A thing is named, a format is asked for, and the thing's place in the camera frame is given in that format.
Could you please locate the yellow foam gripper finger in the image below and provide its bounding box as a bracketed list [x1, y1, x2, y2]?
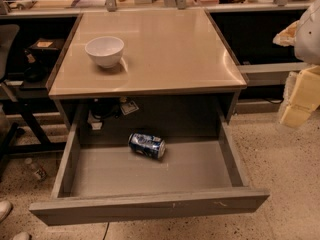
[273, 21, 298, 47]
[279, 66, 320, 128]

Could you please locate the blue pepsi can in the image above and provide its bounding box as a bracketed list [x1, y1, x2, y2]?
[128, 133, 166, 160]

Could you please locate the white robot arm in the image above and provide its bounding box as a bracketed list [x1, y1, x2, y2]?
[273, 0, 320, 128]

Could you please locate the grey cabinet with beige top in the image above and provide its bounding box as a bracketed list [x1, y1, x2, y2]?
[45, 8, 250, 132]

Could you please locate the open grey drawer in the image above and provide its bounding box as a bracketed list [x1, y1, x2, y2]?
[30, 102, 269, 226]

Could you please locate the white ceramic bowl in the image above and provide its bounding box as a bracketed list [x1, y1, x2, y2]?
[85, 36, 124, 68]

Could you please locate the white power adapter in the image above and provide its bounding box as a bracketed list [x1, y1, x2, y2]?
[87, 112, 103, 131]

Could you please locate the black box with label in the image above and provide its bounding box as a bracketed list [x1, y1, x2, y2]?
[28, 38, 65, 57]

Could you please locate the plastic water bottle on floor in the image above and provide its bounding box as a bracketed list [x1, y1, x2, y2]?
[24, 158, 47, 181]

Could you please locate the white shoe at bottom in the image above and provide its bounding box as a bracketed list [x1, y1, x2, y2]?
[11, 232, 31, 240]

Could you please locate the white shoe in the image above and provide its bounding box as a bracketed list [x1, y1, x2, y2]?
[0, 200, 13, 222]
[11, 232, 31, 240]

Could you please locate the white shoe near left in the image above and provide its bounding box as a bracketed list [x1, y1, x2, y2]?
[0, 200, 13, 222]

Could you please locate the black cable under drawer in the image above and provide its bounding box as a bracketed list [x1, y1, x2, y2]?
[102, 222, 111, 240]

